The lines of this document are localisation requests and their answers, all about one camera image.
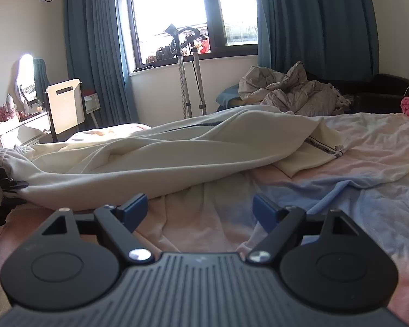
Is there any cream white zip jacket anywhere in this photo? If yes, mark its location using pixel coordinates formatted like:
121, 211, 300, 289
0, 105, 346, 210

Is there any white desk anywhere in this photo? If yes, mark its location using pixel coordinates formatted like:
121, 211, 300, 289
0, 112, 50, 149

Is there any white side shelf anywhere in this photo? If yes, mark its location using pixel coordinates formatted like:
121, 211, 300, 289
83, 93, 100, 129

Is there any white black chair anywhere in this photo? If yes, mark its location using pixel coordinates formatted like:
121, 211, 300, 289
46, 78, 85, 143

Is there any black armchair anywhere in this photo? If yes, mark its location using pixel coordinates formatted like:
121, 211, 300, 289
307, 72, 409, 114

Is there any beige quilted down jacket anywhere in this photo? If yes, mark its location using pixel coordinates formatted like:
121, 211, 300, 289
239, 61, 351, 117

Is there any vanity mirror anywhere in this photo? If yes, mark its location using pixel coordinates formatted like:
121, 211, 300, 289
15, 53, 50, 114

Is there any teal cloth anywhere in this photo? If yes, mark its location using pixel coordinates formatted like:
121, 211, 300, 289
216, 85, 242, 111

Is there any left teal curtain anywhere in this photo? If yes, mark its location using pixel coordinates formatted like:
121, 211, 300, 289
64, 0, 139, 126

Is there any teal curtain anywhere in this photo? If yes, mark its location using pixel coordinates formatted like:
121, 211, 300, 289
257, 0, 379, 80
64, 0, 139, 126

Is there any right teal curtain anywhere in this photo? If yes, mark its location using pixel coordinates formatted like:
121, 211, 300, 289
257, 0, 379, 80

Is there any garment steamer stand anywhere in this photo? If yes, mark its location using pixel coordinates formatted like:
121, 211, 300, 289
164, 23, 209, 120

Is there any dark framed window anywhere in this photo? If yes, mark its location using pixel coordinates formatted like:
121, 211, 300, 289
126, 0, 258, 69

